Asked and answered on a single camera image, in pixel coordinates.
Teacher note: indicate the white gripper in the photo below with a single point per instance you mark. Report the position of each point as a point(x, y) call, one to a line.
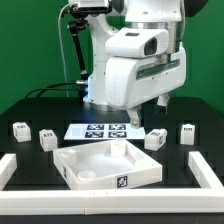
point(140, 68)

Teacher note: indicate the white square table top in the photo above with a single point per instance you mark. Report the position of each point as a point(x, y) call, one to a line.
point(112, 164)

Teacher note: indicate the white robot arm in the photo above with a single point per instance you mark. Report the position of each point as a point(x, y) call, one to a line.
point(107, 17)

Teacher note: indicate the white sheet with tags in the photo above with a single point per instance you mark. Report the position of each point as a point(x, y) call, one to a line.
point(103, 132)

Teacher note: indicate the white U-shaped fence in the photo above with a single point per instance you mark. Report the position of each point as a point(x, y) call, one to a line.
point(208, 197)

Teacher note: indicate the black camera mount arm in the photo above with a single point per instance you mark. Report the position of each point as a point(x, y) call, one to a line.
point(78, 43)

